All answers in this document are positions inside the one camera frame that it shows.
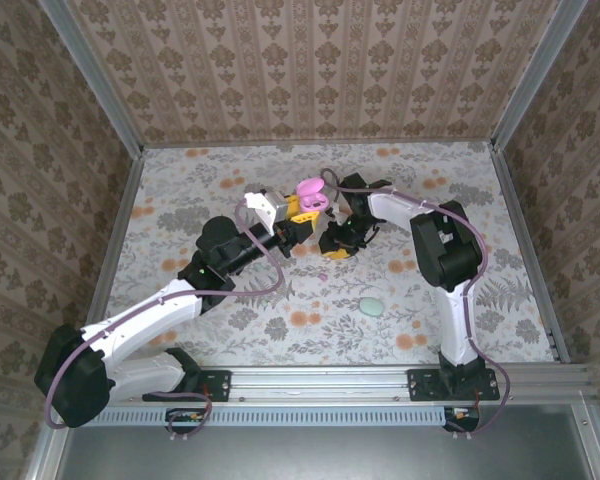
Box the floral printed table cover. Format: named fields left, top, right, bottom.
left=104, top=142, right=556, bottom=366

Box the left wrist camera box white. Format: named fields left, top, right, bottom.
left=243, top=191, right=292, bottom=229

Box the grey metal panel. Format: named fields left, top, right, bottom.
left=59, top=404, right=599, bottom=480

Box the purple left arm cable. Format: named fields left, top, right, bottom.
left=45, top=199, right=285, bottom=442

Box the slotted pale blue cable duct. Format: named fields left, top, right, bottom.
left=99, top=405, right=455, bottom=428

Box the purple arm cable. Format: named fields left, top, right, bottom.
left=321, top=168, right=511, bottom=440
left=45, top=199, right=285, bottom=442

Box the black connector box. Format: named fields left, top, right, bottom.
left=443, top=405, right=481, bottom=434
left=165, top=407, right=207, bottom=435

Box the aluminium corner post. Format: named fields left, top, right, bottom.
left=37, top=0, right=147, bottom=159
left=489, top=0, right=590, bottom=151

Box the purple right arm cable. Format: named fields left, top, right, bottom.
left=321, top=168, right=511, bottom=440

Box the pink earbud charging case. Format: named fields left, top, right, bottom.
left=293, top=177, right=331, bottom=214

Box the aluminium frame bar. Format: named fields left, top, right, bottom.
left=22, top=424, right=71, bottom=480
left=572, top=399, right=600, bottom=480

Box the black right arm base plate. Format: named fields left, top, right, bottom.
left=408, top=368, right=500, bottom=403

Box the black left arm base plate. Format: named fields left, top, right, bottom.
left=142, top=369, right=231, bottom=403

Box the aluminium mounting rail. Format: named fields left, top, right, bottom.
left=53, top=363, right=592, bottom=404

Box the aluminium table side rail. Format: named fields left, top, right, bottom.
left=73, top=148, right=147, bottom=366
left=489, top=146, right=572, bottom=362

